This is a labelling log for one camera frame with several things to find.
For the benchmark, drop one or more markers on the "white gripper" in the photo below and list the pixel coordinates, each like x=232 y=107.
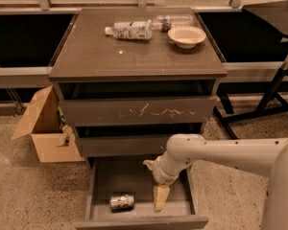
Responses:
x=161 y=175

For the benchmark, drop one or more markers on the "silver green 7up can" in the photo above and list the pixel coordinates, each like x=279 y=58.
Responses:
x=121 y=202

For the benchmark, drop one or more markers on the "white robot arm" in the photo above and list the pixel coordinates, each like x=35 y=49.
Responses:
x=266 y=157

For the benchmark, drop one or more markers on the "middle grey drawer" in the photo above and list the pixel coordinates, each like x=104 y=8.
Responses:
x=93 y=141

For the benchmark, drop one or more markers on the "open bottom grey drawer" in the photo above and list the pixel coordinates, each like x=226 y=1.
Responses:
x=126 y=175

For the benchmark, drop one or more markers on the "top grey drawer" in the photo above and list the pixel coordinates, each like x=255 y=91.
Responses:
x=131 y=103

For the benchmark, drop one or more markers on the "dark grey drawer cabinet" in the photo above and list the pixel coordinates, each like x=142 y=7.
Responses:
x=89 y=55

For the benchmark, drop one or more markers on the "small items in box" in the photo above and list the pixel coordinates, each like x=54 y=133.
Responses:
x=64 y=127

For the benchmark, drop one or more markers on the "open cardboard box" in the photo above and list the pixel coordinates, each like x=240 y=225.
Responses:
x=41 y=120

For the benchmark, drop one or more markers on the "white ceramic bowl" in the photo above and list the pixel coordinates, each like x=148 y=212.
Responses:
x=187 y=37

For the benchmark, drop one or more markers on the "clear labelled water bottle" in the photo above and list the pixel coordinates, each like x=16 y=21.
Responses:
x=133 y=30

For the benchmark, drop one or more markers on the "clear bottle at back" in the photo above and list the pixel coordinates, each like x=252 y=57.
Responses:
x=164 y=23

